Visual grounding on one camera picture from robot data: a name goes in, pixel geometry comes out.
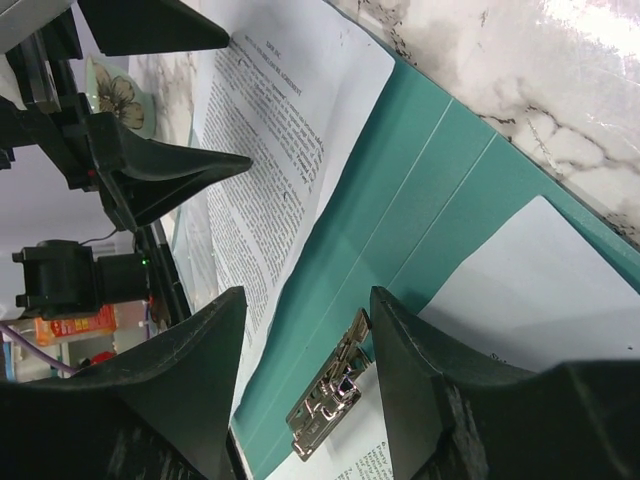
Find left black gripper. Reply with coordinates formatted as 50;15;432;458
1;0;252;230

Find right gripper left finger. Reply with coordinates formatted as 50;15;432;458
1;287;247;479

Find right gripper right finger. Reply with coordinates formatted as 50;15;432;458
370;286;639;479

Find printed paper sheets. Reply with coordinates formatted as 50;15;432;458
273;197;639;479

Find metal folder clip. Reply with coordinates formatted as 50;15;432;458
286;309;371;462

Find single printed paper sheet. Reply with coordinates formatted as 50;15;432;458
173;1;394;404

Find teal plastic folder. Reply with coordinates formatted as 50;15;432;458
169;0;640;480

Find green floral bowl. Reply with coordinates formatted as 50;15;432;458
85;56;156;139

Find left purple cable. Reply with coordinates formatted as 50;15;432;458
0;319;76;379

